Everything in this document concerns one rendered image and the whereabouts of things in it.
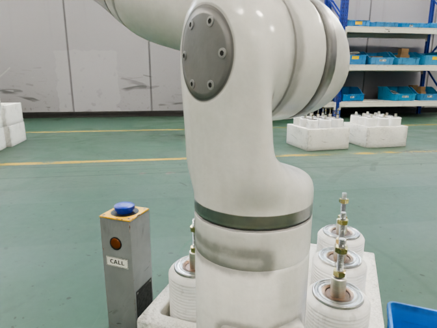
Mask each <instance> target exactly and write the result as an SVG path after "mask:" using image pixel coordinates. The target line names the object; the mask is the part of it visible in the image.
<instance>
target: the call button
mask: <svg viewBox="0 0 437 328"><path fill-rule="evenodd" d="M134 209H135V204H134V203H132V202H119V203H117V204H115V205H114V210H115V211H116V212H117V214H122V215H124V214H129V213H132V212H133V210H134Z"/></svg>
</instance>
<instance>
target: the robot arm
mask: <svg viewBox="0 0 437 328"><path fill-rule="evenodd" d="M93 1H95V2H97V3H98V4H99V5H100V6H102V7H103V8H104V9H105V10H106V11H107V12H109V13H110V14H111V15H112V16H113V17H114V18H115V19H116V20H118V21H119V22H120V23H121V24H122V25H124V26H125V27H127V28H128V29H129V30H130V31H131V32H133V33H135V34H136V35H138V36H139V37H141V38H143V39H146V40H148V41H150V42H153V43H155V44H159V45H161V46H165V47H168V48H172V49H176V50H178V51H180V72H181V91H182V100H183V114H184V124H185V145H186V156H187V166H188V170H189V175H190V178H191V182H192V187H193V191H194V223H195V274H196V328H305V317H306V298H307V288H308V269H309V259H310V243H311V224H312V212H313V192H314V190H313V182H312V179H311V178H310V176H309V175H308V174H307V173H306V172H305V171H303V170H302V169H299V168H297V167H294V166H292V165H288V164H285V163H280V162H279V161H278V160H277V158H276V156H275V153H274V145H273V134H272V121H273V120H283V119H291V118H296V117H299V116H303V115H307V114H309V113H312V112H314V111H316V110H318V109H320V108H322V107H324V106H325V105H326V104H328V103H329V102H330V101H332V99H333V98H334V97H335V96H336V95H337V94H338V93H339V91H340V90H341V88H342V87H343V85H344V83H345V81H346V78H347V75H348V72H349V64H350V51H349V43H348V40H347V36H346V34H345V30H344V29H343V27H342V25H341V23H340V22H339V20H338V18H337V17H336V16H335V15H334V13H333V12H332V11H331V10H330V9H329V8H328V7H327V6H326V5H325V4H324V3H322V2H320V0H93Z"/></svg>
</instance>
